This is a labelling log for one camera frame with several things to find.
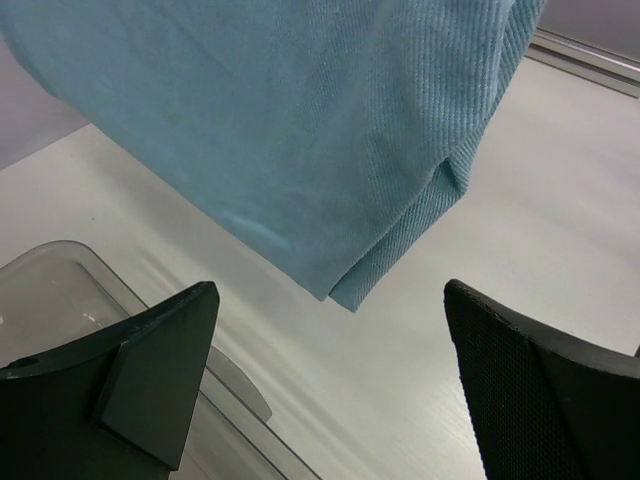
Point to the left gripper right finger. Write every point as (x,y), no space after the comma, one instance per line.
(543,404)

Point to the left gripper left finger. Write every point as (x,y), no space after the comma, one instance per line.
(116,404)

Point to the light blue trousers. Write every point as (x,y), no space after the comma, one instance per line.
(327,136)

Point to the clear plastic bin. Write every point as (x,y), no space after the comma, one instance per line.
(62,291)

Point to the right aluminium frame post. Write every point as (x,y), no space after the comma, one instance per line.
(588,62)

